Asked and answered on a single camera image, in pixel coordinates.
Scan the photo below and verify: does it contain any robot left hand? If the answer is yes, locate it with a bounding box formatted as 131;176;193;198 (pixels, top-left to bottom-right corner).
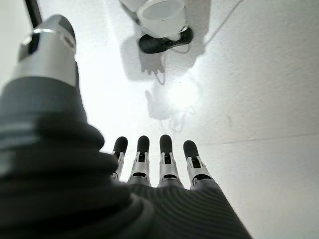
0;14;254;239

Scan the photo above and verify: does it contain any black robot foot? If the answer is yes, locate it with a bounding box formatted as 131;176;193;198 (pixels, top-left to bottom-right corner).
138;26;194;54

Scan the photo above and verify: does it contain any thin white cable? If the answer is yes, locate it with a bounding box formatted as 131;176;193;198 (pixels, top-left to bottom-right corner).
156;0;244;86

